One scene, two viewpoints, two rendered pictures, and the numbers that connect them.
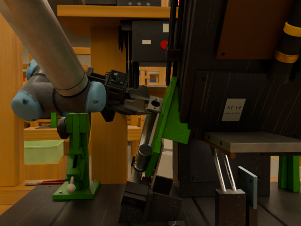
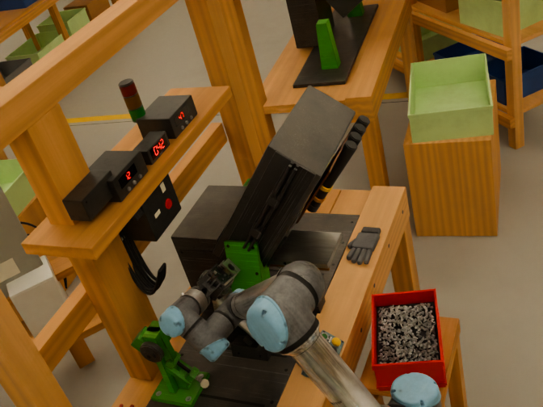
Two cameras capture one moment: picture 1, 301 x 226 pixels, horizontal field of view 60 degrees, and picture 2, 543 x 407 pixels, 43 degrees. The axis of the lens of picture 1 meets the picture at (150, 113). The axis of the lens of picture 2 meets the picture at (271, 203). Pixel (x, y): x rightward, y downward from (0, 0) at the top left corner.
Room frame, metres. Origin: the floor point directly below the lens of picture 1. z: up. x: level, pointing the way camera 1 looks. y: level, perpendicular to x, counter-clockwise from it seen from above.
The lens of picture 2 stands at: (-0.34, 1.31, 2.52)
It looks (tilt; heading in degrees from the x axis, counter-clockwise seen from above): 34 degrees down; 303
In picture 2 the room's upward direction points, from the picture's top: 16 degrees counter-clockwise
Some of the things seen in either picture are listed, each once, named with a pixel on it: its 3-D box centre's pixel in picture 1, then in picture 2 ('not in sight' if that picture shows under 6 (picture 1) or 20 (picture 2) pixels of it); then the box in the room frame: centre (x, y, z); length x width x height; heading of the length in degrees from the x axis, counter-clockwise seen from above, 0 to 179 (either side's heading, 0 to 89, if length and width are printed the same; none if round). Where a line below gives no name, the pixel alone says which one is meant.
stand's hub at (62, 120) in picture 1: (62, 128); (151, 353); (0.89, 0.30, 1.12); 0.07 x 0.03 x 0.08; 3
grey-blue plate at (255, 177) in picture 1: (246, 199); not in sight; (0.63, -0.23, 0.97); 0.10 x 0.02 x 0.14; 3
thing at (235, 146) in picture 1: (234, 137); (280, 248); (0.69, -0.22, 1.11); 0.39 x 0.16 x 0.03; 3
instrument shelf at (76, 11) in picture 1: (182, 23); (140, 160); (1.04, -0.12, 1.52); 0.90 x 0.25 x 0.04; 93
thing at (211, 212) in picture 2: (217, 141); (225, 248); (0.93, -0.24, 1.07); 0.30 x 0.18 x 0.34; 93
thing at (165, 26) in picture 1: (155, 44); (146, 205); (0.99, -0.02, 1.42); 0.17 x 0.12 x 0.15; 93
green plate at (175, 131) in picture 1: (174, 115); (249, 265); (0.72, -0.07, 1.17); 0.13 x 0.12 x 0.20; 93
